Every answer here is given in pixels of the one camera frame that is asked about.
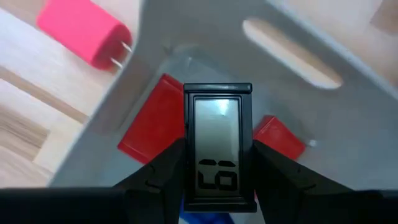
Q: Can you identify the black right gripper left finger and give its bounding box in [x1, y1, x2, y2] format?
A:
[0, 138, 187, 224]

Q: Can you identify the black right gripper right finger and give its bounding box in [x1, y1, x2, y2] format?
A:
[252, 139, 398, 224]

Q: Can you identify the blue plastic item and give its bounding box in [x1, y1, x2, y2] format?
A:
[178, 198, 236, 224]

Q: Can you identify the red plastic box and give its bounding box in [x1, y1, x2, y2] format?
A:
[252, 114, 307, 161]
[117, 73, 187, 165]

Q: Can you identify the black digital lcd display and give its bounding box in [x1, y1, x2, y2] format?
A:
[183, 82, 257, 214]

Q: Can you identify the pink wall charger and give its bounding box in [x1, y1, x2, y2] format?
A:
[35, 0, 134, 72]

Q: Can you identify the grey plastic bin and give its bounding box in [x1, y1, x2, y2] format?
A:
[49, 0, 398, 224]

